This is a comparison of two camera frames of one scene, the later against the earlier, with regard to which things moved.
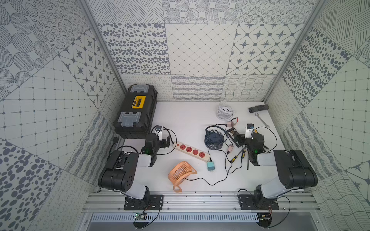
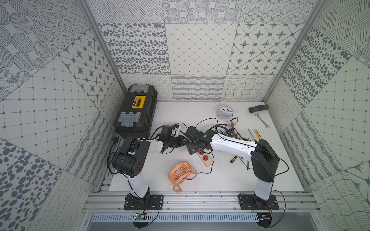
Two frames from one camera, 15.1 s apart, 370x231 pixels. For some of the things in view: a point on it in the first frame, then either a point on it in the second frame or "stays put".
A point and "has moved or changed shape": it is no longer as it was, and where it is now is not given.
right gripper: (242, 137) -> (191, 147)
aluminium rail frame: (112, 202) stays put
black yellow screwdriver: (234, 158) stays put
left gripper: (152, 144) -> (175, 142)
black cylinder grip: (258, 108) stays put
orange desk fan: (178, 173) stays put
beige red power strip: (194, 152) has moved or changed shape
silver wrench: (257, 115) stays put
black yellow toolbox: (136, 116) stays put
